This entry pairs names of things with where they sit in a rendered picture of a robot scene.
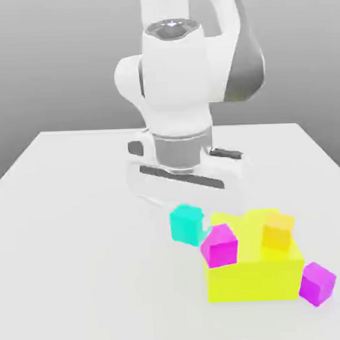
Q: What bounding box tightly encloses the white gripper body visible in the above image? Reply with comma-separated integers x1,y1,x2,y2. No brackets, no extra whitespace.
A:
126,152,254,220

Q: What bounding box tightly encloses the small cyan cube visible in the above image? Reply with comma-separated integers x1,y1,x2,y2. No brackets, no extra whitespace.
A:
168,203,207,249

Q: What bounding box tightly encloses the small magenta cube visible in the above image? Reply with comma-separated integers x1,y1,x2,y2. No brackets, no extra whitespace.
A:
199,223,240,270

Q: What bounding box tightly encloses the small orange cube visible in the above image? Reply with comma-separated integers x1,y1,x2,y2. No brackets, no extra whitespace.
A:
260,210,297,252

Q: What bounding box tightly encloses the small purple cube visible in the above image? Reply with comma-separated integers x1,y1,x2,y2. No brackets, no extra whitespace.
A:
297,260,339,308

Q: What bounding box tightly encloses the large yellow box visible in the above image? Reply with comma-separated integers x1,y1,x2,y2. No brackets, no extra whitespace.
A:
201,207,307,304

